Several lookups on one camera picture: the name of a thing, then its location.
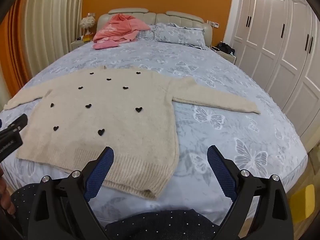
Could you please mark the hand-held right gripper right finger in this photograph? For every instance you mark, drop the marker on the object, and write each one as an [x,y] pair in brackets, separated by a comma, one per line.
[222,172]

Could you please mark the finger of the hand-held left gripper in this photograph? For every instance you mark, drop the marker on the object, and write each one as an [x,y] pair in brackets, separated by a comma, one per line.
[16,123]

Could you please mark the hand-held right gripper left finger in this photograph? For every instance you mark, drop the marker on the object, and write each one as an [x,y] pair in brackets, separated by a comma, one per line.
[100,172]

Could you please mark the cream sweater with black hearts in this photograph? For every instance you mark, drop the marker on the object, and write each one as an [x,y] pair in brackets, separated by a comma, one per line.
[112,120]

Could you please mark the person's left hand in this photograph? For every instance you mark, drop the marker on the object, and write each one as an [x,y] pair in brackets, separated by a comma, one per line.
[5,197]

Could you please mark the grey butterfly print bedsheet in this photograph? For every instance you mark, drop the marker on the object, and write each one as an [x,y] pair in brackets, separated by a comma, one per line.
[225,92]

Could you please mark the yellow object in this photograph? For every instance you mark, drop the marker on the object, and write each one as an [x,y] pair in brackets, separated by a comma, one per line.
[302,202]

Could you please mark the orange curtain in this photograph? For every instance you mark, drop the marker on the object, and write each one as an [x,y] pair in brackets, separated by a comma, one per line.
[17,30]

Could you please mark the cream curtain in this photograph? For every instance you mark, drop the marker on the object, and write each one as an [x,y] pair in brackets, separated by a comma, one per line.
[55,30]

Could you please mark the white nightstand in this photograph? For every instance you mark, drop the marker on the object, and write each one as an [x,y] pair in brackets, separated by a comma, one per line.
[228,56]

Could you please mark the light pink folded cloth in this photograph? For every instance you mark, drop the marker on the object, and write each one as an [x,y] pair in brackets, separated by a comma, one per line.
[105,45]

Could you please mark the black bag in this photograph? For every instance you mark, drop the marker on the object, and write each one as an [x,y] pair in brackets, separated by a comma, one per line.
[226,47]

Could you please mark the pink garment pile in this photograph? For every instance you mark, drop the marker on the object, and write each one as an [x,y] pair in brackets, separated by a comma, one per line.
[120,27]

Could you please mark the grey floral pillow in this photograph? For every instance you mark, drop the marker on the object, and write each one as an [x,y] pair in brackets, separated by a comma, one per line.
[180,35]
[146,35]

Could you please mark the white panelled wardrobe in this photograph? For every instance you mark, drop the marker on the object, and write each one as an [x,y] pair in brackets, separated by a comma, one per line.
[275,30]

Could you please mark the beige padded headboard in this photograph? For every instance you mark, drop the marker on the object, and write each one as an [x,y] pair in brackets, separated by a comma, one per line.
[180,17]

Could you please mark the wall switch panel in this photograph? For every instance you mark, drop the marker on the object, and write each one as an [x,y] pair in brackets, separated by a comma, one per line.
[91,14]
[213,23]

